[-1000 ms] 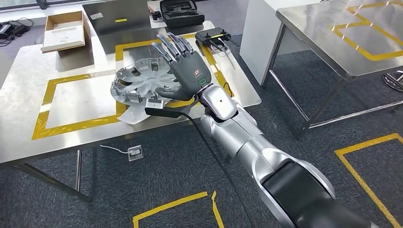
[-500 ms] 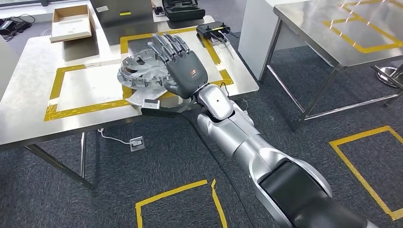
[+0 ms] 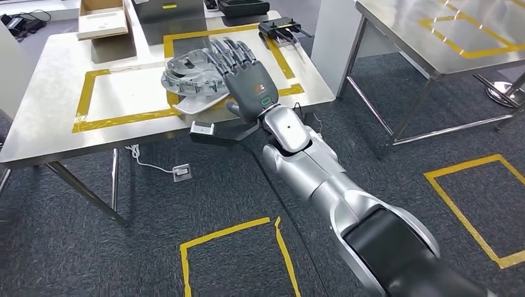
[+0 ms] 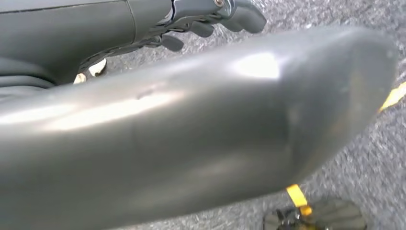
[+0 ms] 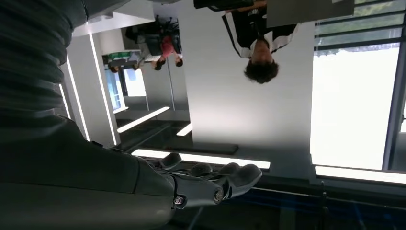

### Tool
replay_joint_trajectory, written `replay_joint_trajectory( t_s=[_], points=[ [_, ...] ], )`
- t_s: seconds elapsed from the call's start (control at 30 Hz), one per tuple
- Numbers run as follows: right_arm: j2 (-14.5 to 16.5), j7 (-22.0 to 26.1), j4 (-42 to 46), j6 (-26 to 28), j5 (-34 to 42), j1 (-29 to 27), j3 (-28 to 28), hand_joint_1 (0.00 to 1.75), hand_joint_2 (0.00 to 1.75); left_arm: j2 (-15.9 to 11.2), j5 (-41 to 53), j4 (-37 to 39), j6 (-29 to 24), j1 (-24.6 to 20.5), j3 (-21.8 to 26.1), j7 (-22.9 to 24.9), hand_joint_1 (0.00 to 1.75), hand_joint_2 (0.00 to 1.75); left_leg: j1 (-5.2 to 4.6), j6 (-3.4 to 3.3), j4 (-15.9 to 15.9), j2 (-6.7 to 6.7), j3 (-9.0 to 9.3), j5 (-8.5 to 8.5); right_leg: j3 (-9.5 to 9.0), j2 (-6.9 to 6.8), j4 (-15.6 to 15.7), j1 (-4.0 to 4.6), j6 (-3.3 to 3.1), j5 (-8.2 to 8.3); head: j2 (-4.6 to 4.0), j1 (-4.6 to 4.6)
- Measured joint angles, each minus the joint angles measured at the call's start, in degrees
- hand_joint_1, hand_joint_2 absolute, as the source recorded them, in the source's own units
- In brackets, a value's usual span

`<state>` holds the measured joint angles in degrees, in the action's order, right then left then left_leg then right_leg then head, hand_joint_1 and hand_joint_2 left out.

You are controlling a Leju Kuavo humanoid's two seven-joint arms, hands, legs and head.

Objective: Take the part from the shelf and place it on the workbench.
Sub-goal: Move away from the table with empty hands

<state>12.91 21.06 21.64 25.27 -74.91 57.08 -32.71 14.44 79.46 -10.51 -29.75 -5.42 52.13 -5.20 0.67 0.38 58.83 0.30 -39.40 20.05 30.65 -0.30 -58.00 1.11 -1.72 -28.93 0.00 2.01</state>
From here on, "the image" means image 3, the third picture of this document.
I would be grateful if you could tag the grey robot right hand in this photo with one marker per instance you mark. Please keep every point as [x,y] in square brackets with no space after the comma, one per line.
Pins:
[250,88]

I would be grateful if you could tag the grey plastic wheel cover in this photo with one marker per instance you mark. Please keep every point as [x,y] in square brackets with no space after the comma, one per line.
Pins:
[188,74]

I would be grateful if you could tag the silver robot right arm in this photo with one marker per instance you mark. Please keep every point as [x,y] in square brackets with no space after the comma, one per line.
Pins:
[320,176]

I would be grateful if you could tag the stainless steel workbench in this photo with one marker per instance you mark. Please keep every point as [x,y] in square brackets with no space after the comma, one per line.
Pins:
[49,82]
[402,32]

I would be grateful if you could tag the white curved plastic panel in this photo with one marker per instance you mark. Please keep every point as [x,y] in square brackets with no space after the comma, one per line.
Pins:
[197,106]

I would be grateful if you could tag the black remote controller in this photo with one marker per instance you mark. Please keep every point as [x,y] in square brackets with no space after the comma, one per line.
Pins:
[279,28]

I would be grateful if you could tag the black foam lined case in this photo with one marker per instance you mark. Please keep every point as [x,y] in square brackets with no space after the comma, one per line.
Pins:
[242,7]

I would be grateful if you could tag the white desk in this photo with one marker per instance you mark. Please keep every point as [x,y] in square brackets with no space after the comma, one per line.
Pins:
[14,69]
[328,41]

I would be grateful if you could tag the small black device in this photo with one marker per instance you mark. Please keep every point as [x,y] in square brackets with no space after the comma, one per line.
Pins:
[210,4]

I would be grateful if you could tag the silver floor socket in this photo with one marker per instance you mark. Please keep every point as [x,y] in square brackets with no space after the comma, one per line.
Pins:
[182,173]

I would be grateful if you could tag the open cardboard box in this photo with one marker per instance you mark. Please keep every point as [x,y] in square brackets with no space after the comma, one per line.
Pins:
[102,22]

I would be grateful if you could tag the chrome round stand base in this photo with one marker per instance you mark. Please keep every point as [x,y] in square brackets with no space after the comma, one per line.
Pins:
[504,96]

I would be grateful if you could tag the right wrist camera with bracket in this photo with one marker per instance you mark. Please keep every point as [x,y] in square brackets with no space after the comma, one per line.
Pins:
[203,130]

